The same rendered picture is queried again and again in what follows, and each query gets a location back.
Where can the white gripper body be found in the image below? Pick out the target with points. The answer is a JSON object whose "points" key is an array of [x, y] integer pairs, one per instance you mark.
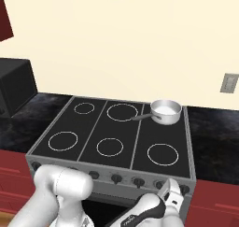
{"points": [[173, 187]]}

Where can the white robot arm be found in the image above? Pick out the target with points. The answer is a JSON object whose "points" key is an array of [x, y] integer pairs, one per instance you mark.
{"points": [[59, 187]]}

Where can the black stove knob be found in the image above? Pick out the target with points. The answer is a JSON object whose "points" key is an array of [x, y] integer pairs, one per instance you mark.
{"points": [[35, 166], [158, 184], [116, 178], [138, 182], [185, 189], [94, 175]]}

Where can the grey stove with black hob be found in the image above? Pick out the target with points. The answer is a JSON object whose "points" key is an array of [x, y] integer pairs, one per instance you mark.
{"points": [[109, 134]]}

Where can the red base cupboard run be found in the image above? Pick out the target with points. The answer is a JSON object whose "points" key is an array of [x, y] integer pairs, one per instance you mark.
{"points": [[14, 181], [214, 205]]}

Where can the black microwave oven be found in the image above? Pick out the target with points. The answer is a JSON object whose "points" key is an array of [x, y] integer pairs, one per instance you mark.
{"points": [[15, 84]]}

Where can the grey wall socket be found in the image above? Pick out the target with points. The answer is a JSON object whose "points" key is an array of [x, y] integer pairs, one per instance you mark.
{"points": [[229, 83]]}

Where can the dark red wall cupboard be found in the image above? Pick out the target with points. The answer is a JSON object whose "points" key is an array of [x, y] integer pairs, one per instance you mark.
{"points": [[4, 16]]}

